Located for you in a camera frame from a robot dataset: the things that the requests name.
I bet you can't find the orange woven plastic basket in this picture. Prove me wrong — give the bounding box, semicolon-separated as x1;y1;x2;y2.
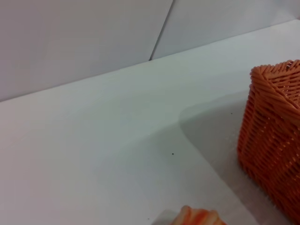
237;59;300;225

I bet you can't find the orange white striped bread roll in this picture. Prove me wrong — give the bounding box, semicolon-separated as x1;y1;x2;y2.
172;205;227;225

